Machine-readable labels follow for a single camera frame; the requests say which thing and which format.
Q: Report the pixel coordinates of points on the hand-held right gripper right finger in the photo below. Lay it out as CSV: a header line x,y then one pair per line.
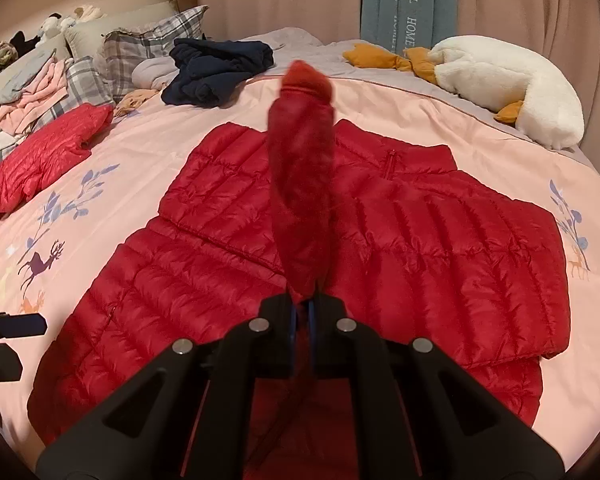
x,y
325,330

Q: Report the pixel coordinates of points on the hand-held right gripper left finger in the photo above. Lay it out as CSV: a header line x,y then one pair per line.
x,y
280,330

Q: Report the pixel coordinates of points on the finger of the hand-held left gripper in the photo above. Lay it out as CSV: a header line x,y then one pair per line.
x,y
15,325
0,362

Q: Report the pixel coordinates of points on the red down jacket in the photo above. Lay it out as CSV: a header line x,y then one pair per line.
x,y
430,260

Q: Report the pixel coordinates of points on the navy blue clothes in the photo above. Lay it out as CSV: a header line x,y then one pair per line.
x,y
215,70

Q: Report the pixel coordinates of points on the light red folded jacket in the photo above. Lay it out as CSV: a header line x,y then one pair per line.
x,y
45,155

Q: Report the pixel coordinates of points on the pink garment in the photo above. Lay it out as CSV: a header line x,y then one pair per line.
x,y
35,92

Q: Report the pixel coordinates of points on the small plaid pillow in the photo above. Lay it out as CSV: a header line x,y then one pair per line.
x,y
87,85

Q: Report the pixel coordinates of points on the grey-green garment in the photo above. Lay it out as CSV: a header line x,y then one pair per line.
x,y
25,72

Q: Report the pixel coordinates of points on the peach small cloth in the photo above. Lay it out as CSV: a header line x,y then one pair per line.
x,y
136,101

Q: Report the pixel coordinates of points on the light grey garment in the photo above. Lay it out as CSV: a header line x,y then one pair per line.
x,y
152,72

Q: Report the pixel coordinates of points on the grey bed sheet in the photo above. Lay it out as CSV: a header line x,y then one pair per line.
x,y
300,42

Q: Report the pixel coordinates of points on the white goose plush toy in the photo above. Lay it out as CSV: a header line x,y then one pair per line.
x,y
505,80

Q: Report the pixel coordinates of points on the large plaid pillow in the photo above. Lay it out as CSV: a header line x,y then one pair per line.
x,y
150,40

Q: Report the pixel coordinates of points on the beige pillow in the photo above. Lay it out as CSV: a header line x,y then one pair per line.
x,y
115,22

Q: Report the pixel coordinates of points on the cream plush toy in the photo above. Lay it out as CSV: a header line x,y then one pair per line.
x,y
91,12

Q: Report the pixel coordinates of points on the grey hanging banner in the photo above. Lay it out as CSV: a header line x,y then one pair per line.
x,y
405,5

